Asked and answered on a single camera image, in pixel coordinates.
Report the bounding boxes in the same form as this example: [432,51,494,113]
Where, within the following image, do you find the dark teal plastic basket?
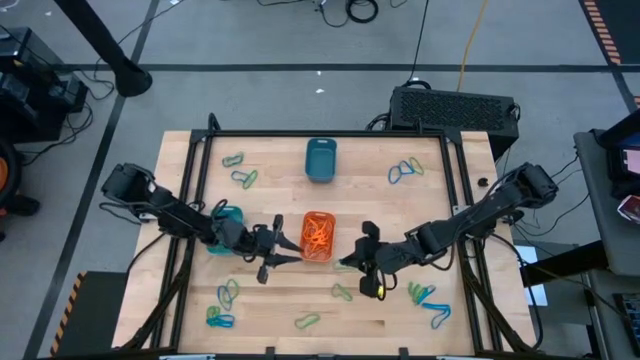
[304,137,338,184]

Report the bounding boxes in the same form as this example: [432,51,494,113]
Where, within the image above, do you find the orange plastic basket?
[298,210,337,264]

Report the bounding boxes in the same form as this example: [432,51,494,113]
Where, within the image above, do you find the yellow cable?
[455,0,490,94]

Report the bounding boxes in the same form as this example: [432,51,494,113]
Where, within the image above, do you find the black hanging cable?
[407,0,431,86]

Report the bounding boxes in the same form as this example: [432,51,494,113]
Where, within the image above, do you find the red white card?
[617,194,640,225]

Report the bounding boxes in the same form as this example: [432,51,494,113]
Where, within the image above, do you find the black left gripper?
[227,214,304,285]

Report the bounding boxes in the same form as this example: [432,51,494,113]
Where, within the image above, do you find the grey desk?
[573,128,640,279]

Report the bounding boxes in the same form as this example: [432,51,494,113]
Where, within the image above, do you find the black monitor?
[597,107,640,199]

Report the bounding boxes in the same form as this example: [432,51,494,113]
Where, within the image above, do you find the black keyboard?
[613,292,640,354]

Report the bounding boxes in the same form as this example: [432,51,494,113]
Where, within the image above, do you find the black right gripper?
[338,221,404,302]

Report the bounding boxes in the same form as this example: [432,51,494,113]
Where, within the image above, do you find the black metal table frame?
[112,112,544,360]

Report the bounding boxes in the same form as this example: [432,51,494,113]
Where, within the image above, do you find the black equipment cart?
[0,27,90,144]

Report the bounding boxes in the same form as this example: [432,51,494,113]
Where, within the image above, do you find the black pole stand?
[53,0,154,99]

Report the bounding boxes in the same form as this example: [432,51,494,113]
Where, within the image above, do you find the hazard-striped black mat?
[49,271,129,359]
[579,0,640,66]

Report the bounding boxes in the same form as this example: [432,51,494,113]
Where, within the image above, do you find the black and orange machine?
[0,138,41,242]

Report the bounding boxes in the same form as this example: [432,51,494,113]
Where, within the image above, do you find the black computer case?
[388,85,521,161]

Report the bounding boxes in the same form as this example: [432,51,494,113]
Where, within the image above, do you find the coiled black cable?
[344,0,380,25]

